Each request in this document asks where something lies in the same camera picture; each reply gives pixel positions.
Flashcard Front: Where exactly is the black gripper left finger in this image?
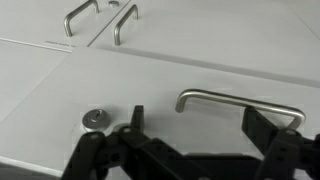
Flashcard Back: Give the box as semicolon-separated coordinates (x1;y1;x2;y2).
60;104;208;180

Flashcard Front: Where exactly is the round silver drawer lock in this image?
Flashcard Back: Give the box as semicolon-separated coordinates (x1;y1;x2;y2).
81;108;111;133

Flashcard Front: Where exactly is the white cabinet door with lock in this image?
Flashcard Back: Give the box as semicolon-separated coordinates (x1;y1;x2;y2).
0;0;131;54

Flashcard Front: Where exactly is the silver cabinet door handle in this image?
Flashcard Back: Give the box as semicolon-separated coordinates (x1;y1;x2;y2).
63;0;101;38
113;3;140;47

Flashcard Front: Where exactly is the white closed drawer front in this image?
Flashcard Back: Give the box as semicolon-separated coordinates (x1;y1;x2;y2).
0;39;73;122

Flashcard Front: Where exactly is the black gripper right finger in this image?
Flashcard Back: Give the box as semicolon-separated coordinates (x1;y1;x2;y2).
241;106;320;180

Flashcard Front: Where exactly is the silver drawer handle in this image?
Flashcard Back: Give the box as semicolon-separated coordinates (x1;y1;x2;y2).
175;88;307;131

